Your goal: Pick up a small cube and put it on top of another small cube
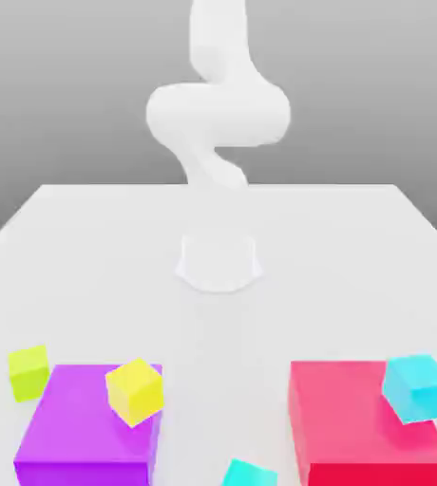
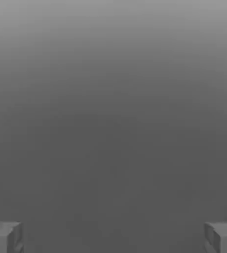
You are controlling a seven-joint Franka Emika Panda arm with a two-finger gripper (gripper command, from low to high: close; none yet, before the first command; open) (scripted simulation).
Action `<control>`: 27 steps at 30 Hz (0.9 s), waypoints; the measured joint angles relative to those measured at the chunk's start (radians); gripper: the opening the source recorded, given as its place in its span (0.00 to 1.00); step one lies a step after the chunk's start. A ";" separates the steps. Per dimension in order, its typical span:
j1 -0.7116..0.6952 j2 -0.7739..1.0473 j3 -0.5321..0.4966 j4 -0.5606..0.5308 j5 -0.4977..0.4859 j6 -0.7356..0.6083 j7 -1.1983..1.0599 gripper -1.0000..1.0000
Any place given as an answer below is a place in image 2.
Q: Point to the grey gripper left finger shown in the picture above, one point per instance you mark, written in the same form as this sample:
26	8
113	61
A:
3	237

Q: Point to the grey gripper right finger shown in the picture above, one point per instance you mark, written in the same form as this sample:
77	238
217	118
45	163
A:
224	237

